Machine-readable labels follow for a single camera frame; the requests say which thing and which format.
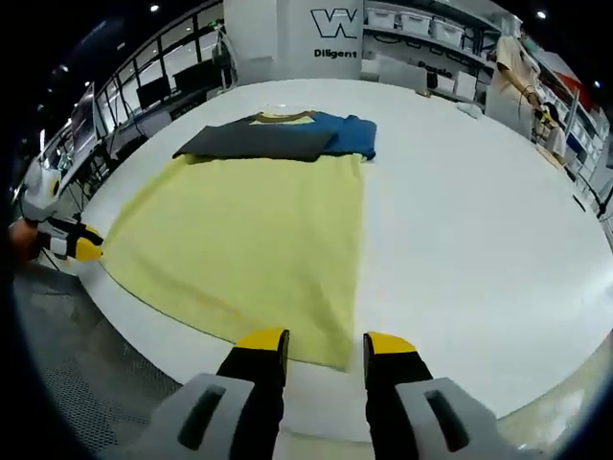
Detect black tripod stand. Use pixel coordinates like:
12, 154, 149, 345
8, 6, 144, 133
593, 181, 613, 219

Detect grey mesh chair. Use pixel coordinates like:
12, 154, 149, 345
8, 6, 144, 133
11, 265, 186, 456

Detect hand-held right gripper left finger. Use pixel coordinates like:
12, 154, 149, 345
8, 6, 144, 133
125, 327, 291, 460

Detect white floor stand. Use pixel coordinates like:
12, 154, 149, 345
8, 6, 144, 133
213, 28, 238, 95

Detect white storage bin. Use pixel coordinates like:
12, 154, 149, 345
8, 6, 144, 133
399, 11, 433, 33
430, 16, 464, 42
366, 9, 399, 28

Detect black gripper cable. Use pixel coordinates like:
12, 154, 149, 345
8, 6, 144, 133
40, 246, 64, 272

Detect yellow blue grey garment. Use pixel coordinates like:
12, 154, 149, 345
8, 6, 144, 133
102, 109, 379, 373

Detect grey metal shelf rack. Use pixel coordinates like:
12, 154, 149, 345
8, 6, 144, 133
361, 0, 499, 97

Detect person's left hand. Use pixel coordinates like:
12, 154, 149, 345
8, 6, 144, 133
8, 218, 45, 264

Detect white box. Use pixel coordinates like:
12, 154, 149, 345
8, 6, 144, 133
452, 69, 476, 95

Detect large dark screen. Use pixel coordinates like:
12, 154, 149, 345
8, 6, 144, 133
71, 83, 98, 155

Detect black monitor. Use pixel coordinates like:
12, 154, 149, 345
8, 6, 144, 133
171, 61, 215, 93
136, 76, 171, 109

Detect grey panel chair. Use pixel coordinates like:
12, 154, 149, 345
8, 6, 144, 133
375, 55, 428, 93

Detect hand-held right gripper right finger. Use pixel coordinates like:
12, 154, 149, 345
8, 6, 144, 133
362, 332, 522, 460

